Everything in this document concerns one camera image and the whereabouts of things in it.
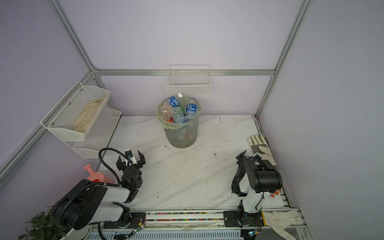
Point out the pink watering can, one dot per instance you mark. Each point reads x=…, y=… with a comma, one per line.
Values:
x=96, y=176

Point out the white cotton glove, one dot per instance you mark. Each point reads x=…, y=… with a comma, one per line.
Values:
x=279, y=221

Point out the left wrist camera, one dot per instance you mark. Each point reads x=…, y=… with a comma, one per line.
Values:
x=131, y=158

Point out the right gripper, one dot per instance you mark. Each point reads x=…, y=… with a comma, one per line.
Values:
x=241, y=162

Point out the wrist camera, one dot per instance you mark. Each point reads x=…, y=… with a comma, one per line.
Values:
x=257, y=158
x=131, y=158

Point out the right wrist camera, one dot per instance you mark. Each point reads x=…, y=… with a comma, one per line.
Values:
x=257, y=158

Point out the red coated glove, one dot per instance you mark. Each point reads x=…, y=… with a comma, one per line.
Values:
x=276, y=193

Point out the potted green plant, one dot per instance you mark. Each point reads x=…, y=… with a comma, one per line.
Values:
x=45, y=227

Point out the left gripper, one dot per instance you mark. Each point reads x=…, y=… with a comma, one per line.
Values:
x=119, y=165

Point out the beige cloth in shelf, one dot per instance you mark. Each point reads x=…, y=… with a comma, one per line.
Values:
x=83, y=122

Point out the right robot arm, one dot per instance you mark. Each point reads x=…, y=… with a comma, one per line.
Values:
x=255, y=180

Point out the blue label bottle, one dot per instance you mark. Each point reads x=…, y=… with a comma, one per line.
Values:
x=178, y=116
x=175, y=101
x=191, y=111

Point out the grey mesh waste bin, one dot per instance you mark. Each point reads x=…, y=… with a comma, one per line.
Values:
x=184, y=137

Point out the green plastic bin liner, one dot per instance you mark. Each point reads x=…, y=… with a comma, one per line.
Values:
x=174, y=126

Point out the green soda bottle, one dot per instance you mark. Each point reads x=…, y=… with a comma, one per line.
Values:
x=183, y=108

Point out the grey white work glove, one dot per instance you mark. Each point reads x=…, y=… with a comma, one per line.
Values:
x=260, y=147

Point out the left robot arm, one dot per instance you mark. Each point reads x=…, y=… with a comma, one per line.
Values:
x=90, y=203

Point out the white mesh two-tier shelf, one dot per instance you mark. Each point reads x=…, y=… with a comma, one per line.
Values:
x=60, y=118

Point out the white wire wall basket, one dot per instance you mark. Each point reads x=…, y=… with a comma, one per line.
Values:
x=189, y=80

